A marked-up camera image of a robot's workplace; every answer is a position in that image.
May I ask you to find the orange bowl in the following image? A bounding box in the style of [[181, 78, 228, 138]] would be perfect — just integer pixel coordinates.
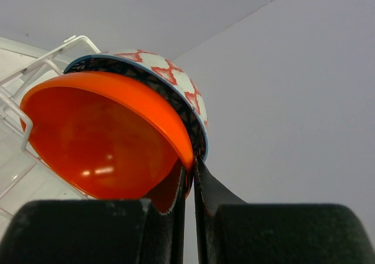
[[35, 71, 193, 199]]

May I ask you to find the black bowl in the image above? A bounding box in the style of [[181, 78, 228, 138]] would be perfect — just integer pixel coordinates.
[[64, 52, 209, 160]]

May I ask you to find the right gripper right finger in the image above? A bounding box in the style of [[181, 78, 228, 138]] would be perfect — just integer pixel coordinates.
[[194, 158, 374, 263]]

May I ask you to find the white red lattice bowl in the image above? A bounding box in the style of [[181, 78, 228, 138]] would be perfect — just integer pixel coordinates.
[[103, 49, 208, 133]]

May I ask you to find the white wire dish rack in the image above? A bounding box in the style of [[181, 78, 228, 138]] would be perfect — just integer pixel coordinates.
[[1, 35, 99, 220]]

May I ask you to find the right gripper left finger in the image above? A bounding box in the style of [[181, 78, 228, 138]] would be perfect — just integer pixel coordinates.
[[1, 161, 186, 263]]

